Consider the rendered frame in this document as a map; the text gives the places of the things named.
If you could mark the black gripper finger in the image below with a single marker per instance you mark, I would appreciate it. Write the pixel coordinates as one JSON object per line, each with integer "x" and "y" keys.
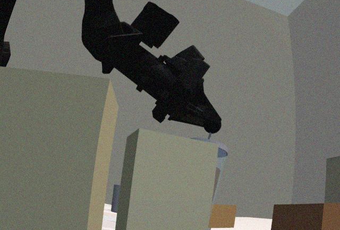
{"x": 199, "y": 106}
{"x": 180, "y": 116}

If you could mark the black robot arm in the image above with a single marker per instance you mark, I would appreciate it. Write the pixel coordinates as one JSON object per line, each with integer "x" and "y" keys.
{"x": 116, "y": 44}

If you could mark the pale lavender cylinder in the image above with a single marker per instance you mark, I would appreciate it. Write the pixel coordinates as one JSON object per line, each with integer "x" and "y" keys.
{"x": 116, "y": 195}

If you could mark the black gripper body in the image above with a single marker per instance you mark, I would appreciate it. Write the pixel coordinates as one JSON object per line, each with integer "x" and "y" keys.
{"x": 168, "y": 87}

